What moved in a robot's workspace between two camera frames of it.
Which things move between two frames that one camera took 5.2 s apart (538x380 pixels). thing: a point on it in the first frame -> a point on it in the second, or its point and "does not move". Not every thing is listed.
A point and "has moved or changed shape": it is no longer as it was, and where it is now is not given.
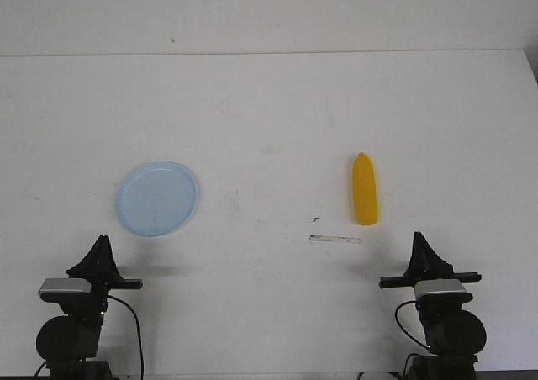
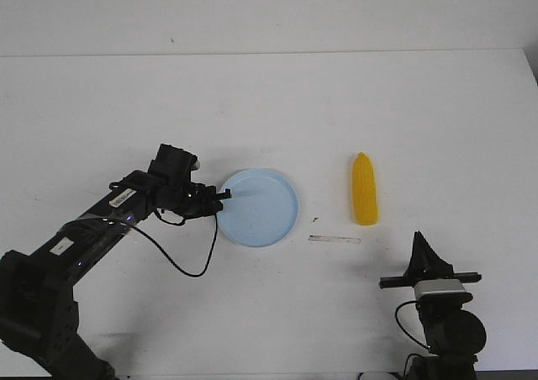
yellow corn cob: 364,189 does not move
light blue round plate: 156,198 has moved or changed shape
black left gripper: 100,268 -> 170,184
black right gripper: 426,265 does not move
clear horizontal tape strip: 334,239 does not move
